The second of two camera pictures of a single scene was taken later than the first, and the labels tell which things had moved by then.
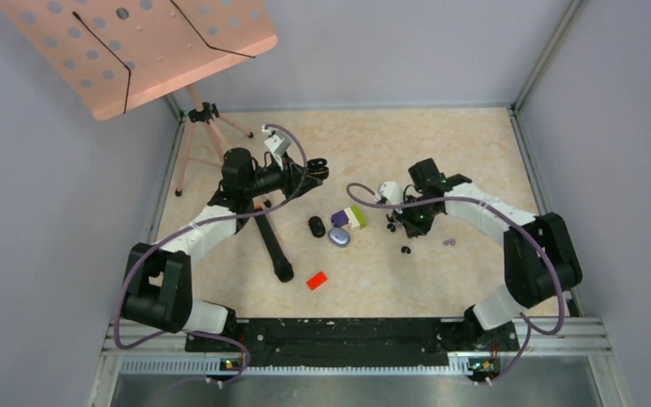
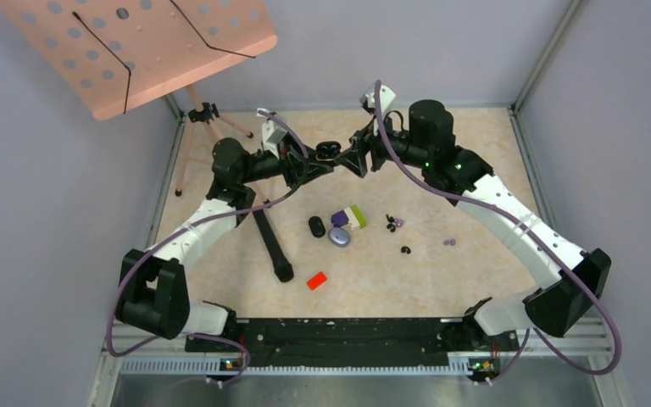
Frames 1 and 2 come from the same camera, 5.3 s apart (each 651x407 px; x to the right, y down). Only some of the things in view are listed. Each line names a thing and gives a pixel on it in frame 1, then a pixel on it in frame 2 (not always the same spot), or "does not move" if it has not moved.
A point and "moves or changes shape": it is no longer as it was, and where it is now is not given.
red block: [316, 281] does not move
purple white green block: [353, 215] does not move
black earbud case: [317, 168] moves or changes shape
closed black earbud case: [317, 226] does not move
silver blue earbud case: [339, 236] does not move
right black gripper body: [417, 217] to [366, 142]
